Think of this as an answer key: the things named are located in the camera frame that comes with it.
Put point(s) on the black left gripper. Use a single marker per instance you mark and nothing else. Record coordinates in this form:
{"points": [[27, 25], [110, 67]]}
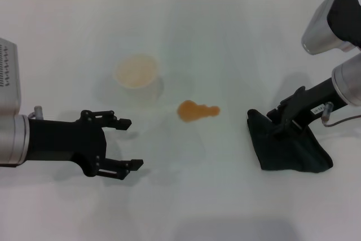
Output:
{"points": [[67, 142]]}

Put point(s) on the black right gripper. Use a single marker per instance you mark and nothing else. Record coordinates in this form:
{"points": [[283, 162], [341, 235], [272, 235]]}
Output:
{"points": [[310, 102]]}

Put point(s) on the dark blue rag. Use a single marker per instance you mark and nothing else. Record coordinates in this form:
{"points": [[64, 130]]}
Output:
{"points": [[296, 156]]}

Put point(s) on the white paper cup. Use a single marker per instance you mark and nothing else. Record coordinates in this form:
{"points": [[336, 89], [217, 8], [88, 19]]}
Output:
{"points": [[135, 71]]}

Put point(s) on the brown water stain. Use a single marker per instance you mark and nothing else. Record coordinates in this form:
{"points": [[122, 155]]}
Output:
{"points": [[191, 111]]}

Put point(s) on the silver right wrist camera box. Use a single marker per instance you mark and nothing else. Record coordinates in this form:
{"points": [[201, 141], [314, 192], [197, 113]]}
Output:
{"points": [[324, 26]]}

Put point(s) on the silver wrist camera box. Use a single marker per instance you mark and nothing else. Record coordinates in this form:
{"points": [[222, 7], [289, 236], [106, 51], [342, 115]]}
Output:
{"points": [[9, 77], [324, 26]]}

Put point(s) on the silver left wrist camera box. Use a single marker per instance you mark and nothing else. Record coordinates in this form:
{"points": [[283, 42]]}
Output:
{"points": [[9, 77]]}

